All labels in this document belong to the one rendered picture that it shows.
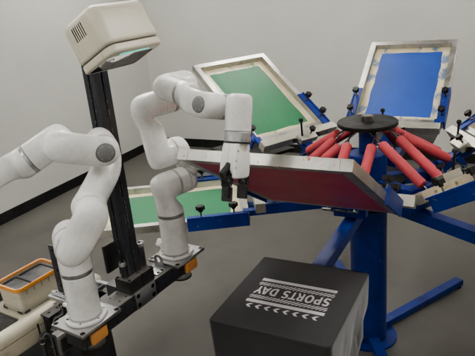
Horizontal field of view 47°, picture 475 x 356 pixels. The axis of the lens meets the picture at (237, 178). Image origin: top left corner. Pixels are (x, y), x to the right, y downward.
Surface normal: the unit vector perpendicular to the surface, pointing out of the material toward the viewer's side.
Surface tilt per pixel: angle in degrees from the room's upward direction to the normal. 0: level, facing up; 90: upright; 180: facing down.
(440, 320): 0
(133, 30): 63
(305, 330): 0
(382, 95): 32
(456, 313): 0
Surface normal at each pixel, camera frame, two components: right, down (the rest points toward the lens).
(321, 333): -0.09, -0.94
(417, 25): -0.45, 0.34
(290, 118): 0.22, -0.67
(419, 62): -0.32, -0.61
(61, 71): 0.89, 0.07
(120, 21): 0.71, -0.32
